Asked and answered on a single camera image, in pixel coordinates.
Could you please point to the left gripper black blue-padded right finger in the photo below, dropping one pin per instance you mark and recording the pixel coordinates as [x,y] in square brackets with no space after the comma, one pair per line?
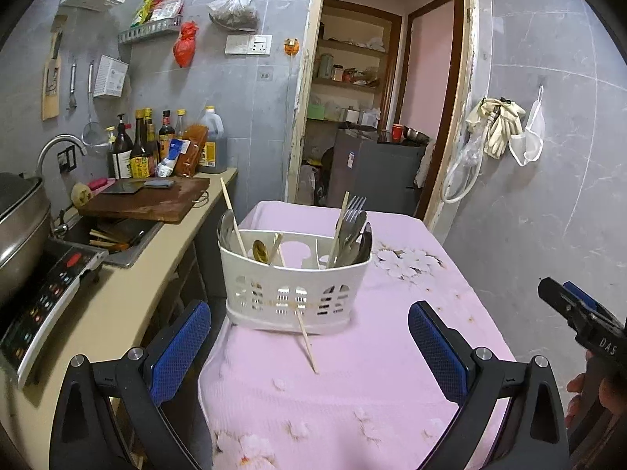
[531,434]

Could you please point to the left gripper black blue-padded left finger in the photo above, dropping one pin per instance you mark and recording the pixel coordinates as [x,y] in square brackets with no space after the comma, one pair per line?
[85,434]

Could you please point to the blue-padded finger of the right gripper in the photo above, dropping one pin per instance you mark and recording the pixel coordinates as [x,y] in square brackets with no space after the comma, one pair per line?
[589,301]

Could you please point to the large steel spoon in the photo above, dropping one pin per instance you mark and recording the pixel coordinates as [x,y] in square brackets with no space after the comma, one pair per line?
[226,231]

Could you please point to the person's right hand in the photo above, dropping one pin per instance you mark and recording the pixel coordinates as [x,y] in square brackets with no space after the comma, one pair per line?
[595,421]

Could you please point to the induction cooker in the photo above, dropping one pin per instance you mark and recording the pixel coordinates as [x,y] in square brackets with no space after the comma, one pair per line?
[29,316]

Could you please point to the white plastic bag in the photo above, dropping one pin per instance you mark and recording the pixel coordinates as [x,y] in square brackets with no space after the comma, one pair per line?
[527,147]

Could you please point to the pink floral tablecloth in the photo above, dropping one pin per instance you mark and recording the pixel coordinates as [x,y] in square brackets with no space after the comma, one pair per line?
[362,398]

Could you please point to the white plastic utensil basket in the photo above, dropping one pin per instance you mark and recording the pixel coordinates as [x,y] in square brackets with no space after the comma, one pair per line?
[261,296]

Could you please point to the fallen wooden chopstick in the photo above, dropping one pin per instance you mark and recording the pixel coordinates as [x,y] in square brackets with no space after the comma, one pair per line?
[308,347]

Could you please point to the wooden chopstick pair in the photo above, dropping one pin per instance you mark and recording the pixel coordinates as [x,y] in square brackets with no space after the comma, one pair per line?
[278,238]

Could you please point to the small gold spoon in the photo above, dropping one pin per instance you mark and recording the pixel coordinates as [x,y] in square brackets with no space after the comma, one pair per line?
[259,250]

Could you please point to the wooden cutting board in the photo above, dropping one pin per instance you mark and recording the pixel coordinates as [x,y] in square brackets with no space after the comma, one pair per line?
[147,204]

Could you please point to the cream rubber gloves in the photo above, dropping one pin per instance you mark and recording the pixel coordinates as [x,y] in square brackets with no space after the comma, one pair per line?
[497,120]

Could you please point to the steel pot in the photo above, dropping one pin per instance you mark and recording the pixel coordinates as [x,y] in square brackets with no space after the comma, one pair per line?
[25,223]

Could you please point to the sauce bottles group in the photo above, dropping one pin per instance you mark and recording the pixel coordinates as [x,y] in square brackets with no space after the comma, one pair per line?
[140,151]

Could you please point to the large oil jug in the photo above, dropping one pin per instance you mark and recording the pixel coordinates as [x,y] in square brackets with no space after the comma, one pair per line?
[214,152]

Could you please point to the dark grey cabinet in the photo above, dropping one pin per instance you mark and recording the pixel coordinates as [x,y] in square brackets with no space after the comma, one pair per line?
[384,173]

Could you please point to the steel fork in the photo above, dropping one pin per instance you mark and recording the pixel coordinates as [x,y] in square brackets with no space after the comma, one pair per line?
[347,226]

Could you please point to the red cup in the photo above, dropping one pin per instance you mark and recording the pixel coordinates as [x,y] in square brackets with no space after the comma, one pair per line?
[397,133]

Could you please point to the red plastic bag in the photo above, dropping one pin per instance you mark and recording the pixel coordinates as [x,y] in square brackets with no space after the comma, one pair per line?
[185,46]

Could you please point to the wall socket plate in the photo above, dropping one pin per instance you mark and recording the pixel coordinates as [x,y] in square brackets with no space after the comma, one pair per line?
[248,44]

